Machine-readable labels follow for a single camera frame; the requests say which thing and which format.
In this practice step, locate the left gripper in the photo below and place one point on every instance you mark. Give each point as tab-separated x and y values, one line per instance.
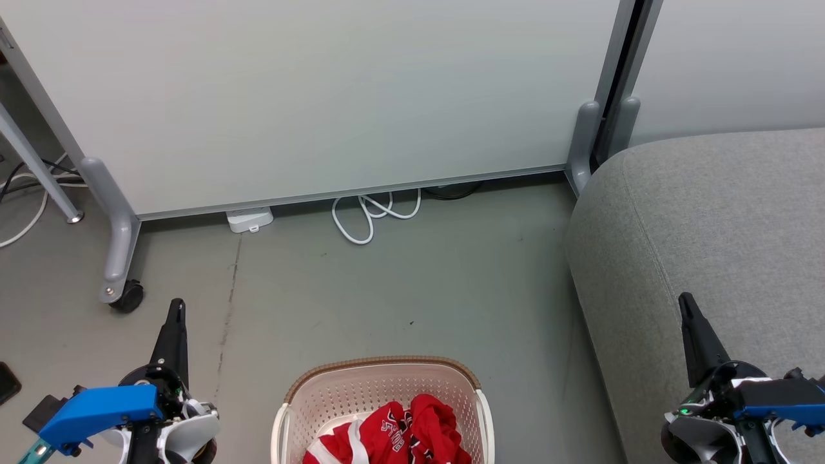
187	438

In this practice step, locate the white partition panel grey frame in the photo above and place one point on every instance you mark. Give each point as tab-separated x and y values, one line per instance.
322	96
728	64

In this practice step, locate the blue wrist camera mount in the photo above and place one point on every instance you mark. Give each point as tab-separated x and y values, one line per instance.
786	399
97	412

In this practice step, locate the black caster wheel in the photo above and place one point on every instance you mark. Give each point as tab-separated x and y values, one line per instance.
129	298

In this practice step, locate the white power adapter box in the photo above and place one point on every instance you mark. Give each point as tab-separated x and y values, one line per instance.
250	219

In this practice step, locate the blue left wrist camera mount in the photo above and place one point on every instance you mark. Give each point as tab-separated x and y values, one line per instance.
97	412

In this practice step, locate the grey metal table leg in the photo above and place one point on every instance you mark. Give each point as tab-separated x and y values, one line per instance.
35	164

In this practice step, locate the red and white garment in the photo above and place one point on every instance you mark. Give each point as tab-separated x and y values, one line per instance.
425	425

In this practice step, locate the white plastic laundry basket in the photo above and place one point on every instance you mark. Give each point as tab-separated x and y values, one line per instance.
361	386

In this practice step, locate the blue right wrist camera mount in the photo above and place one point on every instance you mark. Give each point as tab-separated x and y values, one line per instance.
786	399

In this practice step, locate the grey fabric sofa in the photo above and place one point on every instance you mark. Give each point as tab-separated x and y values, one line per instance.
709	225

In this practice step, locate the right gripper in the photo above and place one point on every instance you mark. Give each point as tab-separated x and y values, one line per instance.
702	438

